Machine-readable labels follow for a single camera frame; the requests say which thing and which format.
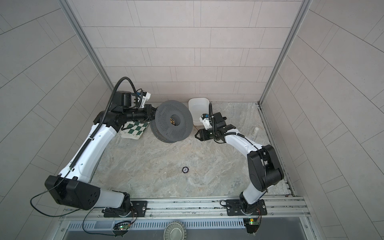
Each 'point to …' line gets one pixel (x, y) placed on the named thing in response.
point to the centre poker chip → (185, 169)
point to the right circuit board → (252, 221)
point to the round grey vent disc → (175, 231)
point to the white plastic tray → (198, 106)
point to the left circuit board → (122, 225)
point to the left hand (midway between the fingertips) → (165, 111)
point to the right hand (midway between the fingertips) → (199, 134)
